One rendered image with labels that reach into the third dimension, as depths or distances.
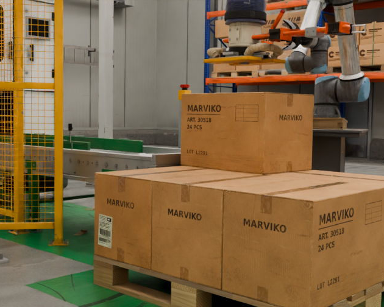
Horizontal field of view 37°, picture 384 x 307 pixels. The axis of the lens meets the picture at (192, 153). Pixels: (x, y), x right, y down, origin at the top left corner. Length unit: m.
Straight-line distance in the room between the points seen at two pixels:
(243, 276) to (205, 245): 0.21
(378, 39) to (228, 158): 7.91
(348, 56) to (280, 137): 0.94
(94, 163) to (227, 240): 1.49
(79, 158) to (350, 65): 1.75
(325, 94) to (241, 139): 1.00
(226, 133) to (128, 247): 0.79
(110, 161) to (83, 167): 0.26
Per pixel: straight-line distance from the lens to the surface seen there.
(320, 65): 3.22
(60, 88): 3.68
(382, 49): 10.64
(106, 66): 6.56
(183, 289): 2.47
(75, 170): 3.71
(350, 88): 3.71
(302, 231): 2.06
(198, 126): 3.14
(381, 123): 11.96
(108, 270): 2.82
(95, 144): 4.45
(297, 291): 2.12
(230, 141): 2.97
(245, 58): 2.98
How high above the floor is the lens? 0.83
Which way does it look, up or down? 4 degrees down
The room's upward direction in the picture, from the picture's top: 1 degrees clockwise
